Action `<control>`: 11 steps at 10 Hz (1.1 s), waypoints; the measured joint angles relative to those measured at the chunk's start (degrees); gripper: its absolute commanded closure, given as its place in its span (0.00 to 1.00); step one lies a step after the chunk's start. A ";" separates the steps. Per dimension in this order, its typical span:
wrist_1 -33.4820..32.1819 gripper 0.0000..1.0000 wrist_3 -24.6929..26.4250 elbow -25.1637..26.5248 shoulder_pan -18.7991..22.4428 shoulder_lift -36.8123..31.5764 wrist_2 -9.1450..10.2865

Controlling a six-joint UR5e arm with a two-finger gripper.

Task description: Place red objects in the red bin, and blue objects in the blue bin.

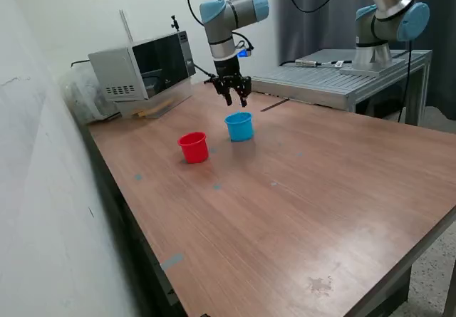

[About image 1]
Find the white warning tag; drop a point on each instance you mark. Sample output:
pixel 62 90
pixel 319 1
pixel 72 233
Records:
pixel 339 62

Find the small black camera mount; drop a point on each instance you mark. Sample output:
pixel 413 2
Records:
pixel 175 23

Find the large grey tape strip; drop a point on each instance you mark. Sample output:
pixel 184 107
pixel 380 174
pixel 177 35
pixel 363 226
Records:
pixel 171 261

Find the thin metal rod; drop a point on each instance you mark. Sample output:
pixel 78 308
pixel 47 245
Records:
pixel 126 26

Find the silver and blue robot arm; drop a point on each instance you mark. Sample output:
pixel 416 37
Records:
pixel 221 28

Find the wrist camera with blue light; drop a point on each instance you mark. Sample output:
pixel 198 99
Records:
pixel 244 52

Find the small silver metal box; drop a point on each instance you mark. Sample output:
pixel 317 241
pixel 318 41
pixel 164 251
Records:
pixel 308 61

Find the aluminium slotted robot stand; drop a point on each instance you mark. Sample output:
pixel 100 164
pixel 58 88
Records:
pixel 320 82

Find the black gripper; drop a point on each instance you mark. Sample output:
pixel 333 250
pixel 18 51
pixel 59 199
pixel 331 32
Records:
pixel 228 75

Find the silver microwave oven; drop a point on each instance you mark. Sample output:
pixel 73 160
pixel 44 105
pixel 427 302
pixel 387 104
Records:
pixel 117 71

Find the red plastic cup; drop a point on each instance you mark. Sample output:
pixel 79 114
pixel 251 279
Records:
pixel 194 149

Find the aluminium robot mounting plate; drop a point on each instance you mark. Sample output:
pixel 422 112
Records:
pixel 360 73

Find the blue plastic cup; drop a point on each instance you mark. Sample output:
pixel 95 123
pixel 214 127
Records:
pixel 239 132

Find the clear plastic bag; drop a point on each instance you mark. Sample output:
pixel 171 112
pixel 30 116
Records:
pixel 76 96

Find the thin dark flat strip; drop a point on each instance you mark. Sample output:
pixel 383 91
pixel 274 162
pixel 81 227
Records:
pixel 275 105

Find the light wooden stick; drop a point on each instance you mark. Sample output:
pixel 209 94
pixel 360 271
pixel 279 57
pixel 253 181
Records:
pixel 158 107

